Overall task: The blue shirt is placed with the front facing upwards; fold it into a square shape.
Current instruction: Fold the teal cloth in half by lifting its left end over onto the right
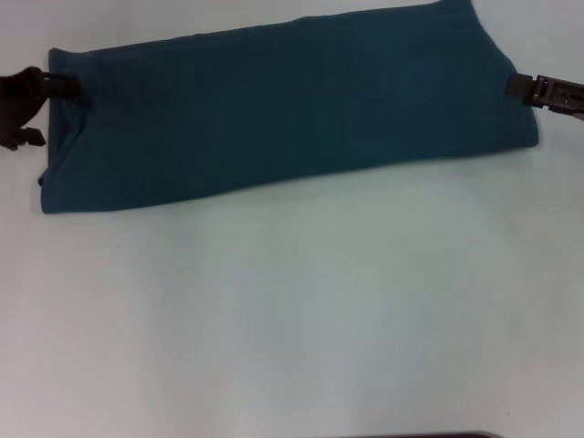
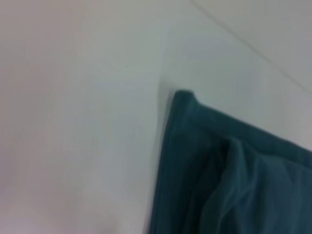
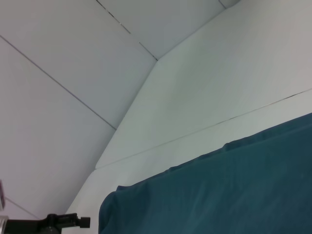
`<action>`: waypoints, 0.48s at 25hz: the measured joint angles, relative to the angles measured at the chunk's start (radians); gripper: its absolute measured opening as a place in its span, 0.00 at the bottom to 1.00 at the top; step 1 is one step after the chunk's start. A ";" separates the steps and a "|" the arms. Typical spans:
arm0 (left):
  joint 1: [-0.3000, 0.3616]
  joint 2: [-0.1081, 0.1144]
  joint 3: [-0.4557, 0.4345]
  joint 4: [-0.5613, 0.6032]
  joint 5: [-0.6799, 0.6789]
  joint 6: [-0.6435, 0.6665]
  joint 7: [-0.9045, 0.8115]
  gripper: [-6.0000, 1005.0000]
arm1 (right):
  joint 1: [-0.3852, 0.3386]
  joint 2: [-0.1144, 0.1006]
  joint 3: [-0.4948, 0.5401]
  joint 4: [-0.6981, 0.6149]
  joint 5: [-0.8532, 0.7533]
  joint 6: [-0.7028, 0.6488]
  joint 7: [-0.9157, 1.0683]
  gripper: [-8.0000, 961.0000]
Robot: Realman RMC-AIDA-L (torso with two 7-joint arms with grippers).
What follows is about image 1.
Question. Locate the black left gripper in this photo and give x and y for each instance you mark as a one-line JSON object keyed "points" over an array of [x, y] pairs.
{"points": [[18, 105]]}

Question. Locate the teal blue printed t-shirt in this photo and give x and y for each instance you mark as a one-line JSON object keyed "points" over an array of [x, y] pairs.
{"points": [[296, 114]]}

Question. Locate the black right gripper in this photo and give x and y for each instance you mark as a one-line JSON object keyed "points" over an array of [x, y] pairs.
{"points": [[563, 96]]}

